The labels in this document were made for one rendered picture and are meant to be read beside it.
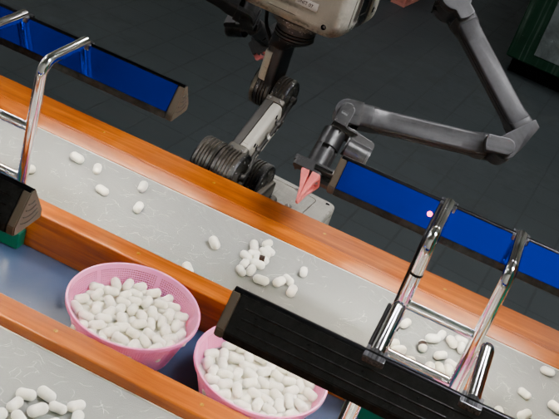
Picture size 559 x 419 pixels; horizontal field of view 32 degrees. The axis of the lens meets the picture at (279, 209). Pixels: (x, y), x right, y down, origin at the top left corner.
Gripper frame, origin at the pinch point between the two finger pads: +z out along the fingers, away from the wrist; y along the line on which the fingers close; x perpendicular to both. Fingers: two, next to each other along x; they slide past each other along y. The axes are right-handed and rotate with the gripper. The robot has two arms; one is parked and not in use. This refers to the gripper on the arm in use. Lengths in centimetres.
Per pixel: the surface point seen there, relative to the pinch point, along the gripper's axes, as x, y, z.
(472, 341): -32, 47, 23
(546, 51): 319, 37, -281
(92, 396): -38, -8, 64
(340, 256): 8.7, 13.9, 5.1
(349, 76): 263, -55, -179
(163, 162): 10.5, -36.1, 2.4
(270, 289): -4.1, 5.0, 23.4
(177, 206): 5.0, -25.5, 12.7
